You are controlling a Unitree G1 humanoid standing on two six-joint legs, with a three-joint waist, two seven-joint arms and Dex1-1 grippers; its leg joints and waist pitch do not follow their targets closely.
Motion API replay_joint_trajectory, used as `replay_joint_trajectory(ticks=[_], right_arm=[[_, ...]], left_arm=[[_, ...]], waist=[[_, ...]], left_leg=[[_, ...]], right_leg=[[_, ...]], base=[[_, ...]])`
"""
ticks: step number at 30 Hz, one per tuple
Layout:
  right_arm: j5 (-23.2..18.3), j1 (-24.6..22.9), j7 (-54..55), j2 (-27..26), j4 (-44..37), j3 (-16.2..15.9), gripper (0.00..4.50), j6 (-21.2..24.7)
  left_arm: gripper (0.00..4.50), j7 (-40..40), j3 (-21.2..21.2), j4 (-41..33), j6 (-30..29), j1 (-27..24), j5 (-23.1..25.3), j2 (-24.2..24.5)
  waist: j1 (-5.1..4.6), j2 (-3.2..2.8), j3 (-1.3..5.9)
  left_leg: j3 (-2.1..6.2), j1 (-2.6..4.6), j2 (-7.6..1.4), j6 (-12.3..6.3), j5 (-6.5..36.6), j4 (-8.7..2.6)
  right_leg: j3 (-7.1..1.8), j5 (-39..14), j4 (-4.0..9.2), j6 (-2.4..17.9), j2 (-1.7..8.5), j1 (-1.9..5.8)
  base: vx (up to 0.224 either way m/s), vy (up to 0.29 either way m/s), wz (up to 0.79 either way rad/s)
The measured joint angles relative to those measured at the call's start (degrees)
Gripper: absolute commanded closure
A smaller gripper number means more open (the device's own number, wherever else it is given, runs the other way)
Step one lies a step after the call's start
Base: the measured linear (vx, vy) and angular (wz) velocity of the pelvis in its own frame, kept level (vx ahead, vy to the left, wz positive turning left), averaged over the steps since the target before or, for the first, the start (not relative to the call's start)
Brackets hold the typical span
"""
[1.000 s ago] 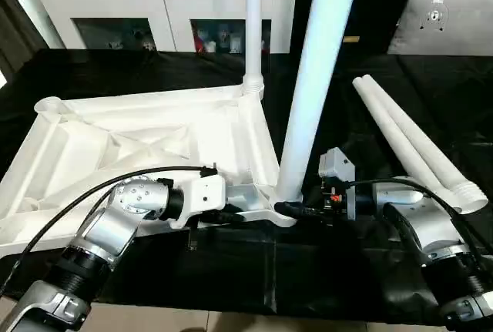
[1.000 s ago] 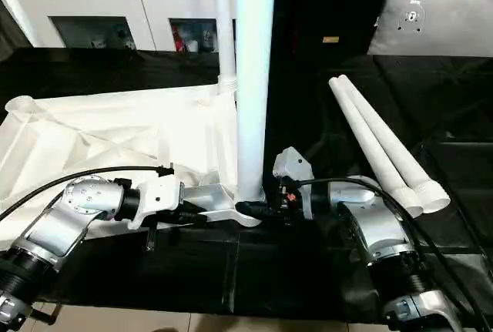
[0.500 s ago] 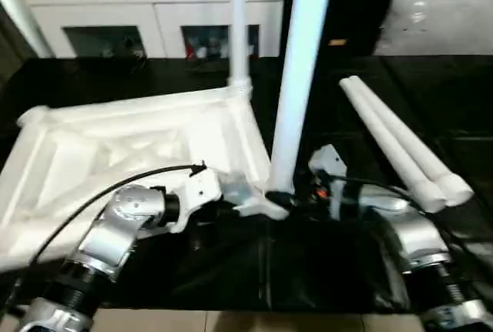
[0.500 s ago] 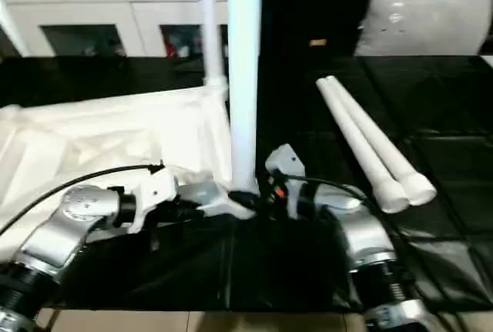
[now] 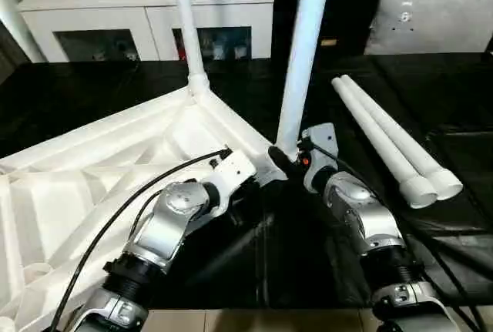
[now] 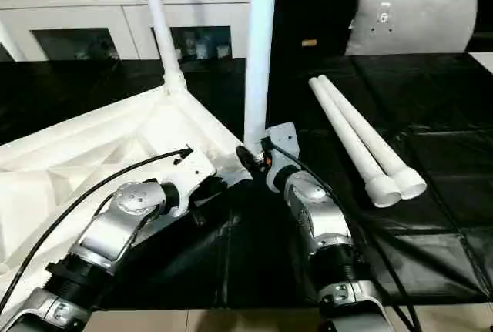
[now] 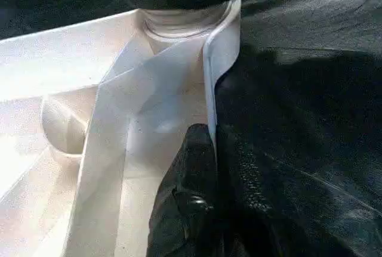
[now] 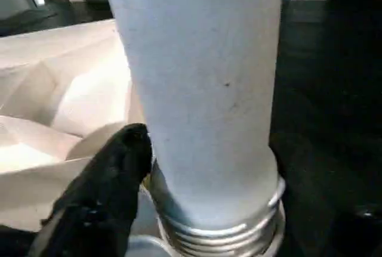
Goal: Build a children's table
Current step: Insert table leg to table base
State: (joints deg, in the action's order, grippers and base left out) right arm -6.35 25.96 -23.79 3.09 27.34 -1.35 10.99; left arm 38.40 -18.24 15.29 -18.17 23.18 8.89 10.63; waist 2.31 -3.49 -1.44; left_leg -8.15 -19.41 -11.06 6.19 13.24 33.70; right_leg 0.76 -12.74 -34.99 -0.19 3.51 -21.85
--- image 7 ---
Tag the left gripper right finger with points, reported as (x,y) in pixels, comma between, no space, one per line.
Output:
(250,209)

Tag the white plastic table top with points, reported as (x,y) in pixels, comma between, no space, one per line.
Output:
(59,60)

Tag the black work mat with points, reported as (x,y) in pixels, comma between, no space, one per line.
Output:
(310,120)

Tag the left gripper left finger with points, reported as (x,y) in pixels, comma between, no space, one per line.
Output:
(185,209)

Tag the white plastic table leg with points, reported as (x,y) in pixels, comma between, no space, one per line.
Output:
(179,21)

